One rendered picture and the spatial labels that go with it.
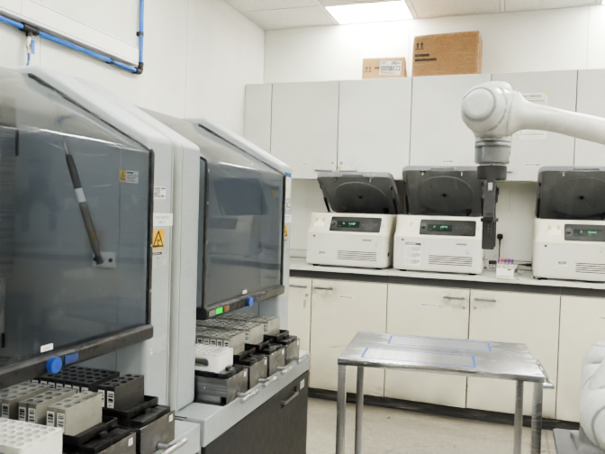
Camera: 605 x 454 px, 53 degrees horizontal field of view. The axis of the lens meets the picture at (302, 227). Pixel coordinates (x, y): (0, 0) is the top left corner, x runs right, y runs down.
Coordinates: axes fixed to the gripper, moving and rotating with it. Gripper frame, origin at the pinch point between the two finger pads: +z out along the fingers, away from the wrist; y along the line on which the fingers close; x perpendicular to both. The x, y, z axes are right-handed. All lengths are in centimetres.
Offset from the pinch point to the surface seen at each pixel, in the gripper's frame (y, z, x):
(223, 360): -12, 36, 70
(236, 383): -11, 42, 66
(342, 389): 15, 48, 42
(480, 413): 224, 116, 9
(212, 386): -17, 42, 70
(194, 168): -21, -17, 75
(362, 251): 219, 19, 86
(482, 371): 18.4, 38.2, 1.1
